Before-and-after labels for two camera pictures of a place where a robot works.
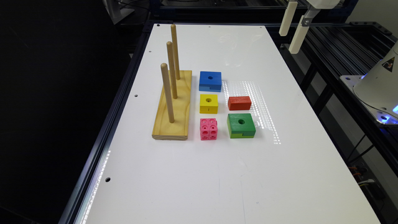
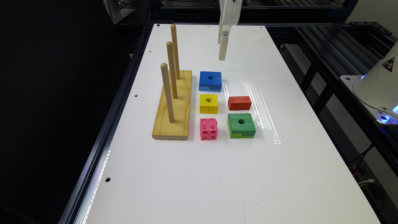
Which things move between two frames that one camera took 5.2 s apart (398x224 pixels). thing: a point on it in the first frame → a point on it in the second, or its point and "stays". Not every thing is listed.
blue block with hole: (210, 81) stays
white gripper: (298, 37) → (230, 12)
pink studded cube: (208, 129) stays
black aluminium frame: (331, 47) stays
